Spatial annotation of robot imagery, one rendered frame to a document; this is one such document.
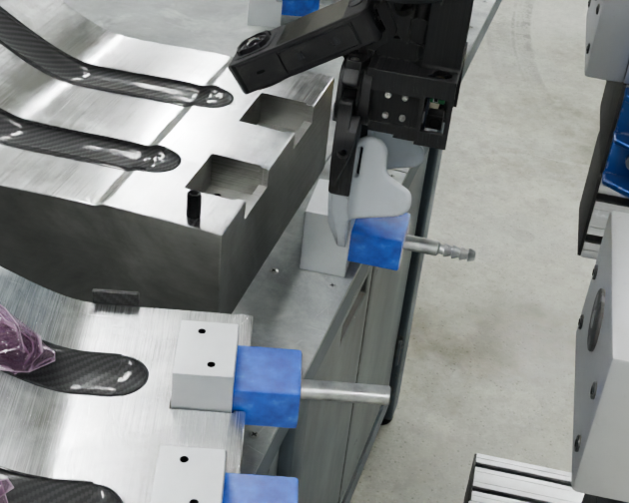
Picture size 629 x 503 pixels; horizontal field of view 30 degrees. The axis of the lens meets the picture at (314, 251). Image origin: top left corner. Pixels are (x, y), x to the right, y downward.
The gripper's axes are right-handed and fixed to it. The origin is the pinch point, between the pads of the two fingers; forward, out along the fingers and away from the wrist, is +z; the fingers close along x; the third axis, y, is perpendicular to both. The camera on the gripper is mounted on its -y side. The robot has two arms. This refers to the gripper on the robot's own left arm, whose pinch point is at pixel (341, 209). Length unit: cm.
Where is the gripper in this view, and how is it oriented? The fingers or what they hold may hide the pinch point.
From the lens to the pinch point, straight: 90.7
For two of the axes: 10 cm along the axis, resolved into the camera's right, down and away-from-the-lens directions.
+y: 9.7, 2.0, -1.2
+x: 2.1, -5.4, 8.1
